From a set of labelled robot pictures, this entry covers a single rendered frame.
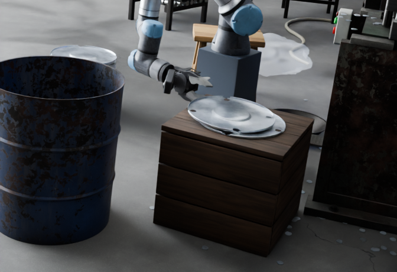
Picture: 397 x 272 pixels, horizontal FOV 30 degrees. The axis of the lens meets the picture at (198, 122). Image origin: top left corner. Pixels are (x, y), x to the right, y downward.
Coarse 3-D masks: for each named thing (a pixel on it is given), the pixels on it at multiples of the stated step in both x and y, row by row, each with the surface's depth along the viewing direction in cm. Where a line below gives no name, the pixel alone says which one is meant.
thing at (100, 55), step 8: (56, 48) 333; (64, 48) 335; (72, 48) 337; (80, 48) 338; (88, 48) 339; (96, 48) 341; (104, 48) 340; (72, 56) 324; (80, 56) 325; (88, 56) 326; (96, 56) 327; (104, 56) 331
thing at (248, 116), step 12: (204, 96) 253; (216, 96) 255; (192, 108) 243; (204, 108) 245; (216, 108) 244; (228, 108) 246; (240, 108) 247; (252, 108) 250; (264, 108) 251; (204, 120) 235; (216, 120) 237; (228, 120) 237; (240, 120) 238; (252, 120) 241; (264, 120) 242
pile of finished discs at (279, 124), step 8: (280, 120) 247; (208, 128) 233; (272, 128) 239; (280, 128) 239; (232, 136) 229; (240, 136) 228; (248, 136) 230; (256, 136) 231; (264, 136) 232; (272, 136) 232
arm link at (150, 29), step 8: (144, 24) 260; (152, 24) 259; (160, 24) 261; (144, 32) 261; (152, 32) 260; (160, 32) 261; (144, 40) 261; (152, 40) 261; (160, 40) 263; (144, 48) 262; (152, 48) 262
